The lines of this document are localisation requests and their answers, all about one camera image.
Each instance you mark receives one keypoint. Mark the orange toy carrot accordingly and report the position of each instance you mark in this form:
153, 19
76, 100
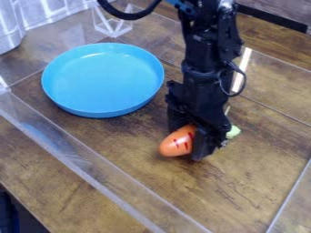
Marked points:
177, 143

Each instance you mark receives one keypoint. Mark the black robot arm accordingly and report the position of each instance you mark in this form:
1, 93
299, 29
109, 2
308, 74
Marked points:
211, 37

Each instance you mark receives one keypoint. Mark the dark baseboard strip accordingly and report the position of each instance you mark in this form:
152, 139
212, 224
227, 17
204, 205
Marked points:
275, 19

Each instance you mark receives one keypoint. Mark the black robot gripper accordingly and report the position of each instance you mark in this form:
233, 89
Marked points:
199, 97

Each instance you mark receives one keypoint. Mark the white checked curtain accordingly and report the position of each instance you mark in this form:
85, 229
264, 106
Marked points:
21, 15

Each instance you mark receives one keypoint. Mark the blue round plastic tray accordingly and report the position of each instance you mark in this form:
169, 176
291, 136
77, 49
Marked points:
102, 80

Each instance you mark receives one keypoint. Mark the clear acrylic barrier wall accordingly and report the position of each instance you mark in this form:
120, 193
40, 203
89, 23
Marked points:
88, 175

